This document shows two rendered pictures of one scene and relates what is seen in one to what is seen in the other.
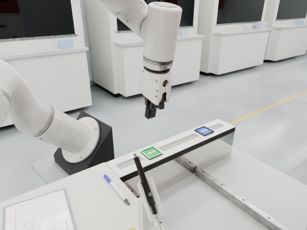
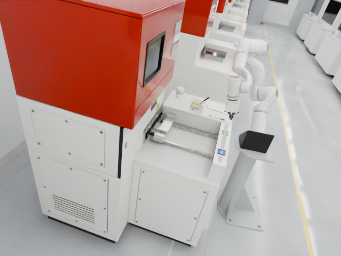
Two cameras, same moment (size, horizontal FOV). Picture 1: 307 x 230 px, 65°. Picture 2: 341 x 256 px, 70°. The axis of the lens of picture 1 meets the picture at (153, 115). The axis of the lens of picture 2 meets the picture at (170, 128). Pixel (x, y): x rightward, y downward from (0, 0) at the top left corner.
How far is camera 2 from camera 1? 2.21 m
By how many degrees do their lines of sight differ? 108
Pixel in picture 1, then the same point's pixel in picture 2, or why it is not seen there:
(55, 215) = (219, 109)
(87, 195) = (220, 115)
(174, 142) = (225, 141)
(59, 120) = (255, 114)
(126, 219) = (205, 113)
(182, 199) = (205, 145)
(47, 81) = not seen: outside the picture
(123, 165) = (226, 126)
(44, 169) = not seen: hidden behind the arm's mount
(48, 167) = not seen: hidden behind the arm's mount
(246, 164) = (195, 172)
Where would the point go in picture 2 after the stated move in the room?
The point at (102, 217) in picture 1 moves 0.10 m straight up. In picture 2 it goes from (210, 112) to (213, 102)
